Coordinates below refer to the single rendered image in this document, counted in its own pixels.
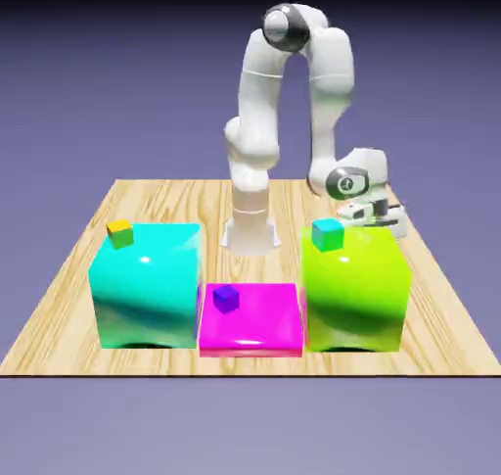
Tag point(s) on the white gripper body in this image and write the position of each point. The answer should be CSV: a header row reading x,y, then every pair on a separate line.
x,y
396,220

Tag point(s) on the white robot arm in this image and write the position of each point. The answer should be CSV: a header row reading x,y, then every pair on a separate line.
x,y
258,103

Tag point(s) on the small cyan cube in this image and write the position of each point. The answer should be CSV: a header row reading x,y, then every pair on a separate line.
x,y
328,235

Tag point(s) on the small blue cube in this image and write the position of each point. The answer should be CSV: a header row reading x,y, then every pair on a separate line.
x,y
226,298

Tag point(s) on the small orange cube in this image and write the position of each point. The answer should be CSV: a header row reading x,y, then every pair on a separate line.
x,y
120,234

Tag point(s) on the large lime green box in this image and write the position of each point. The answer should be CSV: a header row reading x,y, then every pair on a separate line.
x,y
356,287

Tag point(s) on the large magenta box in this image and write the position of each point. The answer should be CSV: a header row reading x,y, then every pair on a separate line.
x,y
258,318

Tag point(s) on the large cyan box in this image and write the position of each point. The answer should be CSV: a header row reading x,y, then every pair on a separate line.
x,y
145,287

